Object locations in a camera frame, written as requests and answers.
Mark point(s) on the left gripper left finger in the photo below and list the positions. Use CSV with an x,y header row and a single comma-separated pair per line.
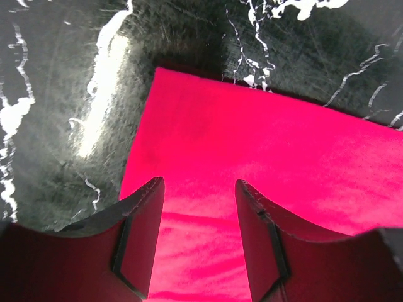
x,y
139,218

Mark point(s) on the red t-shirt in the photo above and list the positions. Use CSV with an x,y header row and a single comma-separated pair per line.
x,y
331,169

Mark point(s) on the black marbled table mat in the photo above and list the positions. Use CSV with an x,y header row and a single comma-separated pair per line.
x,y
75,76

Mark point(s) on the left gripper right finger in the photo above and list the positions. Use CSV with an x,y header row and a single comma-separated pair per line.
x,y
289,258

